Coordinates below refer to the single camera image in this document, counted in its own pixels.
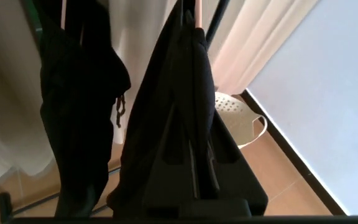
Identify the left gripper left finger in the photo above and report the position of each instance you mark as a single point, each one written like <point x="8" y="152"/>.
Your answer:
<point x="169" y="183"/>

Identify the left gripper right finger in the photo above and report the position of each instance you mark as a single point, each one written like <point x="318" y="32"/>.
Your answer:
<point x="238" y="183"/>

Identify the black garment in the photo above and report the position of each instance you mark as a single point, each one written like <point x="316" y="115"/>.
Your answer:
<point x="166" y="77"/>

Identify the black shorts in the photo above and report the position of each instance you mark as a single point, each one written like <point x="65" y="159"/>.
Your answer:
<point x="79" y="109"/>

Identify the pink clothes hanger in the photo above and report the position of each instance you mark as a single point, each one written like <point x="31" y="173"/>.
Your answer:
<point x="198" y="14"/>

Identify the white laundry basket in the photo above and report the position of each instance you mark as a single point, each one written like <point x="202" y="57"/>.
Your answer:
<point x="238" y="124"/>

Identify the black clothes rack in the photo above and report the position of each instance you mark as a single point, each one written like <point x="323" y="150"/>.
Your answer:
<point x="217" y="18"/>

